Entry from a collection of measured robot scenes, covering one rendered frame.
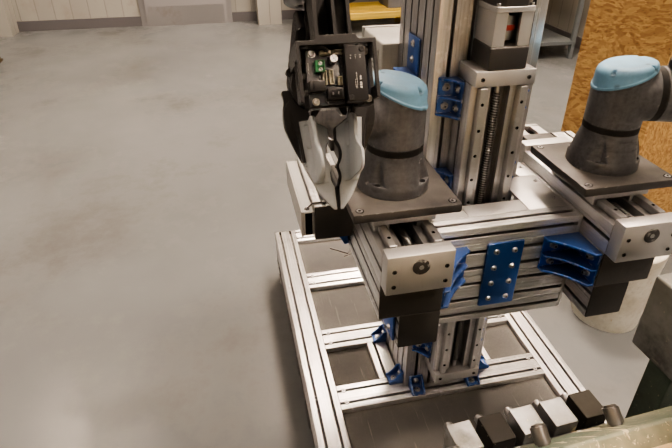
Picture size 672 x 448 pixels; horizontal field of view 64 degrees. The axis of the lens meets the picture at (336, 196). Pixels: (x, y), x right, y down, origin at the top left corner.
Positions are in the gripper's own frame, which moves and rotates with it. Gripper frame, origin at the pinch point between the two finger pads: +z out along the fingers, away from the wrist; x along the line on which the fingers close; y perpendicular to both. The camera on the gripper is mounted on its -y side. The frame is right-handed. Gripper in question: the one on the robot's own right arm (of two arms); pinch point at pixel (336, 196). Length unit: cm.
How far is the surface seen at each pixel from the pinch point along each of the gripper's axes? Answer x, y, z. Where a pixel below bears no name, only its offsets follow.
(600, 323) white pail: 129, -140, 71
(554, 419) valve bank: 41, -32, 45
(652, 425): 46, -14, 39
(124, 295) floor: -64, -197, 46
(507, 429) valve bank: 32, -32, 45
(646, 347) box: 68, -41, 40
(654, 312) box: 68, -39, 32
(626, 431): 41, -14, 39
